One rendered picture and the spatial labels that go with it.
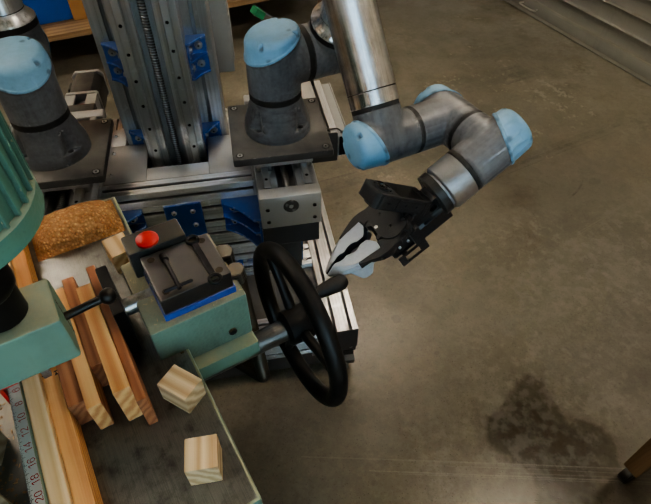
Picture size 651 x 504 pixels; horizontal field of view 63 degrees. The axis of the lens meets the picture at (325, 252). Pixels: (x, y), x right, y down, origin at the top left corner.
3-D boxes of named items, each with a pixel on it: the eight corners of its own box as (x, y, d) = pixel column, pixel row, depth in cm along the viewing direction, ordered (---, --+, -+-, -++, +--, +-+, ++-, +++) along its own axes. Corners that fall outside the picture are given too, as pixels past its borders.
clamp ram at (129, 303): (184, 331, 75) (171, 291, 68) (132, 355, 72) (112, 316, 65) (163, 288, 80) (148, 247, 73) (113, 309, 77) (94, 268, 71)
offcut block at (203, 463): (191, 453, 63) (184, 438, 60) (222, 448, 64) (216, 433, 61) (190, 486, 61) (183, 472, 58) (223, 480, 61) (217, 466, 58)
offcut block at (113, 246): (140, 264, 84) (133, 247, 81) (119, 274, 82) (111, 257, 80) (129, 248, 86) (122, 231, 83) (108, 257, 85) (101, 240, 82)
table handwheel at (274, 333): (265, 279, 105) (337, 413, 96) (168, 322, 98) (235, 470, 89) (277, 202, 80) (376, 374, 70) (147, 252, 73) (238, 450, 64)
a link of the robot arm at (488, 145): (503, 126, 86) (541, 154, 81) (449, 170, 87) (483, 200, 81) (494, 93, 80) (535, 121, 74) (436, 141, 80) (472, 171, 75)
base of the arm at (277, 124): (242, 112, 128) (237, 74, 121) (304, 105, 130) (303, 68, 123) (248, 149, 118) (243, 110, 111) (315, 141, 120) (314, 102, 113)
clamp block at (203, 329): (254, 333, 79) (248, 295, 72) (166, 374, 74) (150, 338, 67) (215, 268, 87) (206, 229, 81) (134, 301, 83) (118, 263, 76)
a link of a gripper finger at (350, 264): (349, 300, 83) (395, 263, 82) (333, 285, 78) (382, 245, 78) (339, 286, 85) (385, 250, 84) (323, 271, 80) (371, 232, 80)
